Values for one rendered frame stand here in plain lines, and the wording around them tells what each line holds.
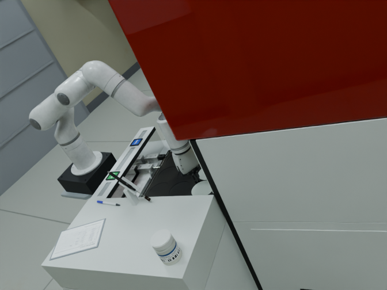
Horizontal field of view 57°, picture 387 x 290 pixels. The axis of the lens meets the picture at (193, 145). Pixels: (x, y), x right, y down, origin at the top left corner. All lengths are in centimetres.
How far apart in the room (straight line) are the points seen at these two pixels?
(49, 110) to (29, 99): 318
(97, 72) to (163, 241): 67
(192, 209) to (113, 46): 492
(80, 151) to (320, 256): 126
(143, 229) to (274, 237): 50
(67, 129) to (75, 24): 381
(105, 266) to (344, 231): 83
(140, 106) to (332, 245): 86
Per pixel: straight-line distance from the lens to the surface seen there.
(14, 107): 486
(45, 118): 183
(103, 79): 140
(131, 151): 187
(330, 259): 149
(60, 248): 154
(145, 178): 176
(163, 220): 134
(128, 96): 137
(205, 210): 129
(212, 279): 133
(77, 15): 570
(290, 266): 156
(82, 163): 201
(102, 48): 588
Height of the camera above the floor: 182
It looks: 31 degrees down
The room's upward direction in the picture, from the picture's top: 25 degrees counter-clockwise
